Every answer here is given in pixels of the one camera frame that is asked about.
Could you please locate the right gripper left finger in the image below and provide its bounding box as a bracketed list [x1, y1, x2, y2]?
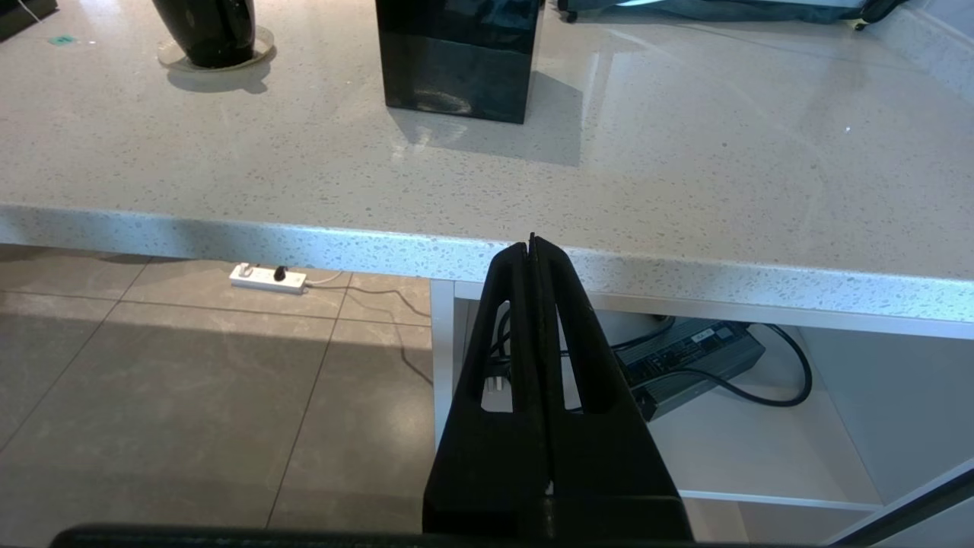
[422, 242, 551, 535]

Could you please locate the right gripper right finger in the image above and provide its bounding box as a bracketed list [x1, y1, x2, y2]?
[531, 234, 695, 543]

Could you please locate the grey power adapter brick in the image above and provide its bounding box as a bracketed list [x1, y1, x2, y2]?
[613, 318, 766, 422]

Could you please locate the white counter cabinet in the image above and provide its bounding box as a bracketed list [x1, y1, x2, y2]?
[430, 280, 974, 548]

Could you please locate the white power strip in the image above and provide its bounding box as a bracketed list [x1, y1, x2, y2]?
[229, 263, 309, 295]

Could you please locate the black tissue box white lid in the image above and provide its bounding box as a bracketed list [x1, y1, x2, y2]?
[374, 0, 546, 126]

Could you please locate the clear round coaster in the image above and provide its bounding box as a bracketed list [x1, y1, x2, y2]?
[158, 27, 276, 75]

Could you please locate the black ceramic mug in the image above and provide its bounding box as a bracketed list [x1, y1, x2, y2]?
[151, 0, 256, 69]

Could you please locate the black looped power cable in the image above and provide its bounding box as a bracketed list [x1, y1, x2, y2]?
[487, 304, 813, 409]

